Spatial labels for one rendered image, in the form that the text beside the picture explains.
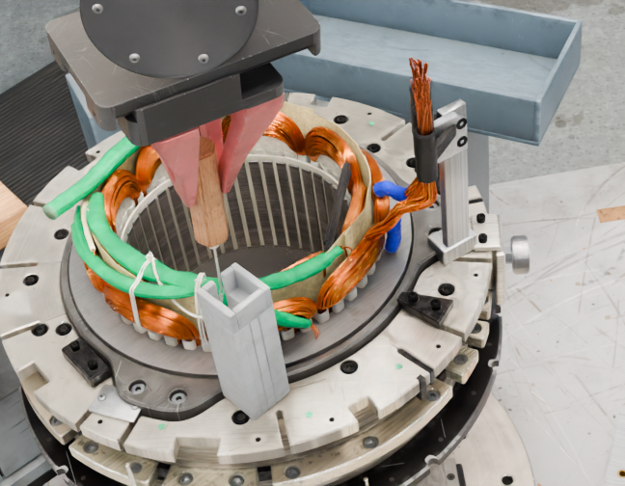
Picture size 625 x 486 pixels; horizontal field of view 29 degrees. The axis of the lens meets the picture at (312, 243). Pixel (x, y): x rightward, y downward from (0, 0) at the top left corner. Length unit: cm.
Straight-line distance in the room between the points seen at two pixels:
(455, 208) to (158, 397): 21
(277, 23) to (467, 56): 52
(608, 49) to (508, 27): 174
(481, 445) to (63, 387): 42
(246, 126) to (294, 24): 5
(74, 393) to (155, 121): 27
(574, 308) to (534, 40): 27
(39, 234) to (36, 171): 179
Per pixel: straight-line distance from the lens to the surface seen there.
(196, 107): 50
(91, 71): 50
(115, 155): 78
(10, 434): 104
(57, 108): 277
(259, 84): 52
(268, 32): 51
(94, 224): 74
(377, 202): 74
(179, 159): 53
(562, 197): 125
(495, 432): 103
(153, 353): 72
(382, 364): 70
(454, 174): 71
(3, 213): 90
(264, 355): 66
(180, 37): 40
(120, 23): 40
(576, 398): 108
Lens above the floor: 164
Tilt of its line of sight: 45 degrees down
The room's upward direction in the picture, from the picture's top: 9 degrees counter-clockwise
